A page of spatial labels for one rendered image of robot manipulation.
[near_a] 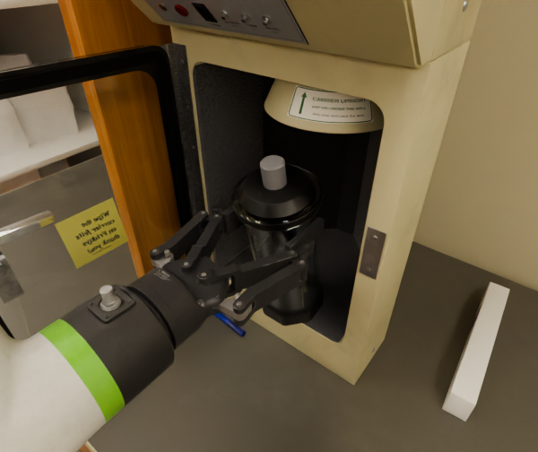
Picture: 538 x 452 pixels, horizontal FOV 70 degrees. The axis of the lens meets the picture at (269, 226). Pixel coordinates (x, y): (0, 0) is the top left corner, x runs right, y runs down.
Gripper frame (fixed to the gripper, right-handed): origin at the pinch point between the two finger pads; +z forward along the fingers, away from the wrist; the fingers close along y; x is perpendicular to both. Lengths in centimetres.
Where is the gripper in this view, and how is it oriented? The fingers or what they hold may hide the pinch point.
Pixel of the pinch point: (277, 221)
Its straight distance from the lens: 48.9
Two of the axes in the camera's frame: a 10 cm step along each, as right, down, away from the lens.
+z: 6.2, -4.6, 6.3
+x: 0.0, 8.1, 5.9
